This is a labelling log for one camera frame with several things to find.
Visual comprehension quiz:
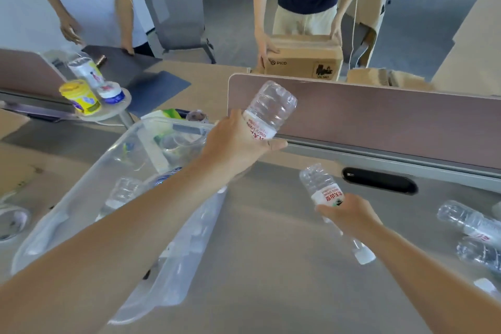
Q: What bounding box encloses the person's left hand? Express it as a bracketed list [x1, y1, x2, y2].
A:
[199, 108, 289, 180]

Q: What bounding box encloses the person's right hand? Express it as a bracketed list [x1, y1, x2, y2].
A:
[315, 193, 384, 246]

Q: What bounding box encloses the pile of clear water bottles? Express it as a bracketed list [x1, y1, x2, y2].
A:
[436, 199, 501, 301]
[93, 175, 228, 307]

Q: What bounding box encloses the clear plastic storage bin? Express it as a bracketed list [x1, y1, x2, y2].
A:
[10, 117, 230, 325]

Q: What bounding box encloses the person's left forearm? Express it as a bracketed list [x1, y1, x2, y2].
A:
[0, 157, 235, 334]

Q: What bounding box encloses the person's right forearm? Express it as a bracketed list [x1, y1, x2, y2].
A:
[344, 223, 501, 334]

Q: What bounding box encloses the beige desk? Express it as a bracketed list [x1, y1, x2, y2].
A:
[0, 59, 501, 334]

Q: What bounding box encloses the brown desk divider panel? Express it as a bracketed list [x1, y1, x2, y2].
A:
[226, 73, 501, 194]
[0, 47, 67, 102]

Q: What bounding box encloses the brown cardboard box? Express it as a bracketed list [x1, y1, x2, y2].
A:
[264, 34, 344, 82]
[0, 108, 31, 139]

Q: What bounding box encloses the white label drink bottle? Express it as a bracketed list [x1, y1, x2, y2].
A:
[67, 56, 105, 90]

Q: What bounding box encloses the clear plastic cup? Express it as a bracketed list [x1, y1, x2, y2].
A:
[158, 130, 207, 168]

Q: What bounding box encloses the blue folder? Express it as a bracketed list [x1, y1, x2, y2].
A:
[127, 70, 193, 118]

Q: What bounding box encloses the white jar blue lid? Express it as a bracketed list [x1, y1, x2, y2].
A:
[96, 81, 126, 105]

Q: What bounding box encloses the grey office chair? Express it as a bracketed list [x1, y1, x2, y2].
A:
[142, 0, 217, 65]

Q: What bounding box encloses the yellow plastic jar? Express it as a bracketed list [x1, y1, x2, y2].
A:
[58, 79, 102, 116]

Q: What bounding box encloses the beige wooden cabinet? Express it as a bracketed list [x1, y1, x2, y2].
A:
[430, 0, 501, 97]

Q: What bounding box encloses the white tape roll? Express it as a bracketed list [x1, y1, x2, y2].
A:
[0, 204, 32, 244]

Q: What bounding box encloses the black oval cable grommet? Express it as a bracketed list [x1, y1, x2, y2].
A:
[341, 166, 419, 196]

